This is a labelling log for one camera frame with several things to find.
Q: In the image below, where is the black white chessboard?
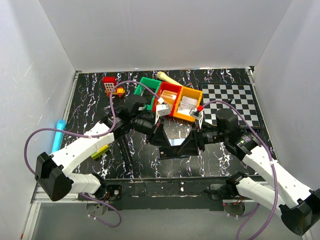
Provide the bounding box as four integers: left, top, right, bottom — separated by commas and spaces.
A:
199, 82, 263, 130

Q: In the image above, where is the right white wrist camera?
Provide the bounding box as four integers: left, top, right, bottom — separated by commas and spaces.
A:
189, 105, 204, 129

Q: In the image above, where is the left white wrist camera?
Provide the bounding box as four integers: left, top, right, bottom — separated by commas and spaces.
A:
155, 104, 171, 123

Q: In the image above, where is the green plastic bin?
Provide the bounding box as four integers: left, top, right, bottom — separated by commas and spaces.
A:
134, 77, 161, 111

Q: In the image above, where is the navy blue card holder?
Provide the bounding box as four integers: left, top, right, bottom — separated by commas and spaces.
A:
158, 146, 190, 160

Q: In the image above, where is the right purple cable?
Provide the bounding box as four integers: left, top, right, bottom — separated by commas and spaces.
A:
202, 99, 280, 240

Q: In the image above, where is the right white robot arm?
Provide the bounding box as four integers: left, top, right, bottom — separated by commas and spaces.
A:
181, 106, 320, 236

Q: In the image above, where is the green yellow toy block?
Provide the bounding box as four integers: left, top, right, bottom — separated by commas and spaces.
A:
90, 144, 110, 160

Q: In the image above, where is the orange plastic bin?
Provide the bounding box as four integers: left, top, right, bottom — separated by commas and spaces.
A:
173, 86, 203, 122

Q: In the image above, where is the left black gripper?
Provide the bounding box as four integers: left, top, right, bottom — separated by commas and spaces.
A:
130, 114, 171, 148

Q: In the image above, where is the red toy block truck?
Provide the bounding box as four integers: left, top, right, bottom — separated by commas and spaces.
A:
102, 76, 125, 98

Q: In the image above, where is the cream wooden pestle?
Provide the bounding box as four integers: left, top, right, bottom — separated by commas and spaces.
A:
156, 71, 183, 87

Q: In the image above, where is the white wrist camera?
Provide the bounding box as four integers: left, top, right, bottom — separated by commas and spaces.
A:
155, 104, 171, 123
189, 105, 204, 129

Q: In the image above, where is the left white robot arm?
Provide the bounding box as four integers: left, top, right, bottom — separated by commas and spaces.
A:
35, 94, 171, 202

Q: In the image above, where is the white gold VIP card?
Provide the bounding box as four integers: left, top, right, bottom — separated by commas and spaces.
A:
178, 96, 198, 111

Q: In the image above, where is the red plastic bin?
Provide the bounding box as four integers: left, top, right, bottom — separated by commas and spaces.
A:
156, 82, 182, 117

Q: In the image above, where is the black perforated bar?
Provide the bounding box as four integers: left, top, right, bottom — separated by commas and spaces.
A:
118, 137, 133, 168

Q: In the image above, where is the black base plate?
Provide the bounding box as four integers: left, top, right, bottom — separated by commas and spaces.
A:
91, 177, 229, 211

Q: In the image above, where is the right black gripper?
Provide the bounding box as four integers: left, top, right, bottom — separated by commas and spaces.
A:
177, 121, 228, 156

